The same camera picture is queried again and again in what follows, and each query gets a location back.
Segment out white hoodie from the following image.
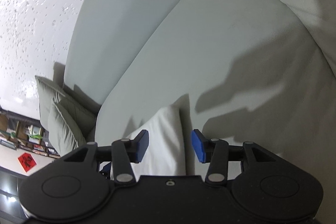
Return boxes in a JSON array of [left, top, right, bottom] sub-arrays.
[[127, 105, 186, 180]]

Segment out front grey throw pillow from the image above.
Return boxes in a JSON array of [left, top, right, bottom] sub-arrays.
[[48, 98, 87, 156]]

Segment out grey sofa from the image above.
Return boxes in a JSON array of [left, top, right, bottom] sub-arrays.
[[64, 0, 335, 180]]

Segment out red paper wall decoration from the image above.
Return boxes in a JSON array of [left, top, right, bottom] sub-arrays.
[[18, 152, 37, 172]]

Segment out bookshelf with books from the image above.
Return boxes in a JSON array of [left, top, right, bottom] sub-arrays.
[[1, 109, 60, 159]]

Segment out grey throw pillow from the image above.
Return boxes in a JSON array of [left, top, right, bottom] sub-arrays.
[[48, 98, 87, 156], [35, 76, 96, 138]]

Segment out rear grey throw pillow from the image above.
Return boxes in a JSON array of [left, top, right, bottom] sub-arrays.
[[35, 76, 96, 138]]

